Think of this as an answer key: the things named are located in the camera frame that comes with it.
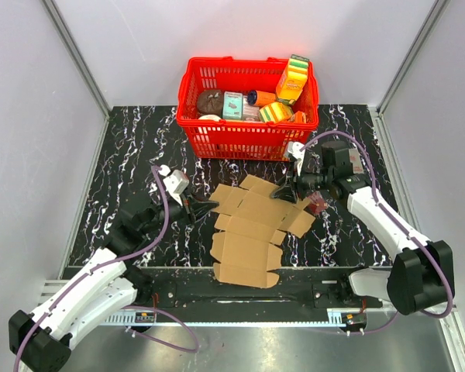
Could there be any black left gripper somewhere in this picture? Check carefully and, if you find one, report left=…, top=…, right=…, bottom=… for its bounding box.
left=141, top=188, right=219, bottom=235

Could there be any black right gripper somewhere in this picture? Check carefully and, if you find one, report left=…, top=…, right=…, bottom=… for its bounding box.
left=270, top=160, right=332, bottom=205

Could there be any brown cardboard box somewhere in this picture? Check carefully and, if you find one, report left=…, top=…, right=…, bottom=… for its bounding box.
left=210, top=174, right=315, bottom=288

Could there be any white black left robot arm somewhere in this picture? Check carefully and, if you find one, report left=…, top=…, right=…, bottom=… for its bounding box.
left=9, top=191, right=219, bottom=371

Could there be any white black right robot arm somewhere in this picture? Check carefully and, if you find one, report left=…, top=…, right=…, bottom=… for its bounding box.
left=270, top=140, right=454, bottom=316

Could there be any pink white small box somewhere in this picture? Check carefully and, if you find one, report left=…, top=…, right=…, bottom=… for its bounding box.
left=242, top=103, right=260, bottom=122

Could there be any teal white small box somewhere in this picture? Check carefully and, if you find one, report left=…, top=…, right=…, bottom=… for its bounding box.
left=222, top=91, right=243, bottom=120

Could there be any small red plastic packet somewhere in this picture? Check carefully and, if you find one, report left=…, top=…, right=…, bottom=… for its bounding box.
left=307, top=191, right=329, bottom=216

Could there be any red plastic shopping basket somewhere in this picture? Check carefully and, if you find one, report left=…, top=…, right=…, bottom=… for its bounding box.
left=176, top=57, right=319, bottom=161

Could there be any small orange packet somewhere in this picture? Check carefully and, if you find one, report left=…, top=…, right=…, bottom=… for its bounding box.
left=289, top=111, right=306, bottom=124

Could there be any white Kamenoko sponge pack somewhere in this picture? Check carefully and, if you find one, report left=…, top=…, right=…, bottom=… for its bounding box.
left=349, top=148, right=364, bottom=174

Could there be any yellow green sponge pack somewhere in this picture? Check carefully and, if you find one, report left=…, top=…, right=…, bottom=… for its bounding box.
left=259, top=102, right=294, bottom=123

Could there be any white round lid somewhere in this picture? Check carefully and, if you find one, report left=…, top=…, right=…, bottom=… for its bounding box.
left=198, top=114, right=222, bottom=122

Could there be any orange cylindrical can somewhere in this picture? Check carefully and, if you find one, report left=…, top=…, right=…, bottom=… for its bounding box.
left=246, top=90, right=277, bottom=108

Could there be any tall orange sponge pack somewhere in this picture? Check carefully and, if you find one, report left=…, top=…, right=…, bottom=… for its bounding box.
left=275, top=54, right=309, bottom=105

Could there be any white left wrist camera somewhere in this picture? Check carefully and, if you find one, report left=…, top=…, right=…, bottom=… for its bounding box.
left=159, top=165, right=189, bottom=205

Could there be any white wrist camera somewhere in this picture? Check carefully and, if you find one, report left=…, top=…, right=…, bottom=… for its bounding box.
left=284, top=141, right=305, bottom=176
left=159, top=165, right=189, bottom=205

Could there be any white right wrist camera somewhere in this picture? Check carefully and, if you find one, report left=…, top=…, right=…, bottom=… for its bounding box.
left=284, top=141, right=305, bottom=176

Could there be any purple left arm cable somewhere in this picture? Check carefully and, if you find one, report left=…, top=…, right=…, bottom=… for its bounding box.
left=13, top=165, right=201, bottom=372

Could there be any aluminium slotted rail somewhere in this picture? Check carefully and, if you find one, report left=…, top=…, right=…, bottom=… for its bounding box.
left=38, top=281, right=395, bottom=329

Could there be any left aluminium frame post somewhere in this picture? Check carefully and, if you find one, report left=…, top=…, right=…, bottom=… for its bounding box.
left=40, top=0, right=112, bottom=117

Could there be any aluminium frame post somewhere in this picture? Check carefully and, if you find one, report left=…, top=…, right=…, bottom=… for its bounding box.
left=376, top=0, right=450, bottom=115
left=40, top=0, right=112, bottom=117

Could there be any right aluminium frame post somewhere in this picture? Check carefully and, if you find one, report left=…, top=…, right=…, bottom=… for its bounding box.
left=376, top=0, right=450, bottom=115

